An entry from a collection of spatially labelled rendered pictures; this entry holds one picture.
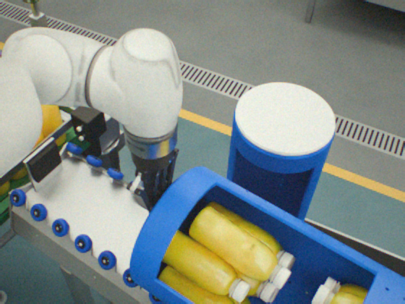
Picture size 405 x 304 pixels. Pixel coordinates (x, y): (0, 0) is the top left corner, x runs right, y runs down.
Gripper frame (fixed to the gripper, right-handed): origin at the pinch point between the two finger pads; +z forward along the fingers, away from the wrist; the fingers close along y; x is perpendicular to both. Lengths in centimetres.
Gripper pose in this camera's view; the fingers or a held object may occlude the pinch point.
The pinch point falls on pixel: (156, 208)
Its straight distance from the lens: 100.3
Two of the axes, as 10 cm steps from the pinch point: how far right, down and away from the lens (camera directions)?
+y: -5.7, 6.2, -5.4
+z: -0.3, 6.4, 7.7
